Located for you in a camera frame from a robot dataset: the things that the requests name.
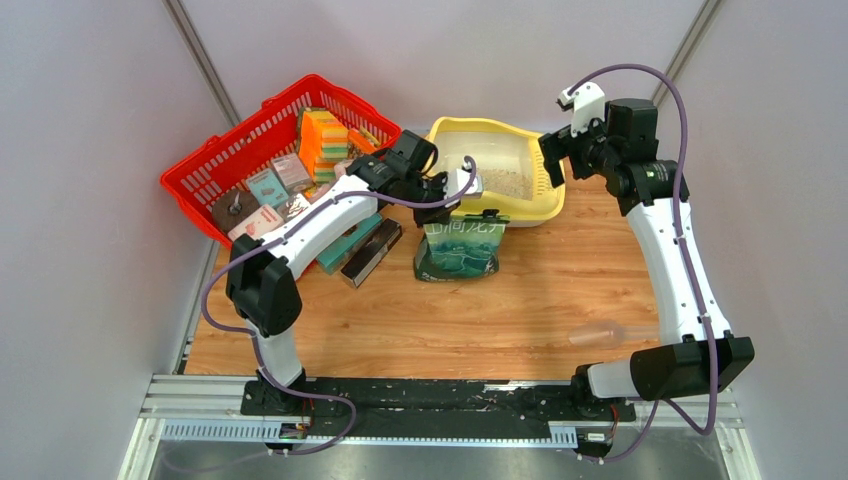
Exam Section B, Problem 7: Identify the orange sponge stack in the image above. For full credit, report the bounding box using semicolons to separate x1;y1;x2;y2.
297;107;381;184

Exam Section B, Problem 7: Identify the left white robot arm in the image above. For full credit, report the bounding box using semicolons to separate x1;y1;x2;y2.
223;130;480;415

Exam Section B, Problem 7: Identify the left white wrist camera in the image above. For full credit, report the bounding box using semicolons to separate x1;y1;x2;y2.
444;168;484;201

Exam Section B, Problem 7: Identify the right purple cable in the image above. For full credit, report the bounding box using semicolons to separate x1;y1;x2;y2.
569;63;720;464

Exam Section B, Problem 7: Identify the clear plastic scoop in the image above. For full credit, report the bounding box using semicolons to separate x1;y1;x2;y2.
567;320;659;349

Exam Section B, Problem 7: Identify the red plastic basket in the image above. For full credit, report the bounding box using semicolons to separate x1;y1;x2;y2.
160;74;401;247

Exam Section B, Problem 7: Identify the dark brown box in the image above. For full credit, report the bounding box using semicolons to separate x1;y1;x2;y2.
341;219;403;288

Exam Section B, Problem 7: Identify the brown round disc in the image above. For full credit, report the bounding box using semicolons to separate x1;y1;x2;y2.
211;188;260;233

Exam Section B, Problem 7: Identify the grey pink packet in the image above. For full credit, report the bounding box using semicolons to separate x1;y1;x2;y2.
271;153;315;195

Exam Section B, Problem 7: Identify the aluminium frame rail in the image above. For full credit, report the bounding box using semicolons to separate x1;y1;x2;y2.
119;374;763;480

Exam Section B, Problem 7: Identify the green litter bag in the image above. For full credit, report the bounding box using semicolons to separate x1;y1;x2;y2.
413;217;508;282

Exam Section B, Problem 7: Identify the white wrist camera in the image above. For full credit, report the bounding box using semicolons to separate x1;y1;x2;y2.
556;81;606;138
444;168;484;201

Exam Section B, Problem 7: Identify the teal box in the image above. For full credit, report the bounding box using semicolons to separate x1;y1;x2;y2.
316;213;383;275

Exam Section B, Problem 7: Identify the pink white packet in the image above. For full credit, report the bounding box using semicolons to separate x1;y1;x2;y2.
227;204;284;241

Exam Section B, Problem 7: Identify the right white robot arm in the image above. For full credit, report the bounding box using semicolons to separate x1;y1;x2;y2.
539;97;755;419

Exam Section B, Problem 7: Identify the teal small packet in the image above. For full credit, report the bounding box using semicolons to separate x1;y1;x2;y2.
246;168;289;208

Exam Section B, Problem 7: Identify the black bag clip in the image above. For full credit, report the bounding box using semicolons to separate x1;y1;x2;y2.
460;209;510;224

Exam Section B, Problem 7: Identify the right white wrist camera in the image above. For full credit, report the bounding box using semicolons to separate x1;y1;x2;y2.
556;81;606;138

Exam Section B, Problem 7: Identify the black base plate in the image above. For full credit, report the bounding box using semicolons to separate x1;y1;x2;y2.
240;377;636;440

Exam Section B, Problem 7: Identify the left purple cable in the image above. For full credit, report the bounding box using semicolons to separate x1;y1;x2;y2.
199;155;478;458

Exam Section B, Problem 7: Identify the yellow litter box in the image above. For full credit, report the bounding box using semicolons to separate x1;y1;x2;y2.
427;117;565;227

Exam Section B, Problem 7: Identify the purple cable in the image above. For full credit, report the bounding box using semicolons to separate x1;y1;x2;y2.
569;63;720;464
199;155;478;458

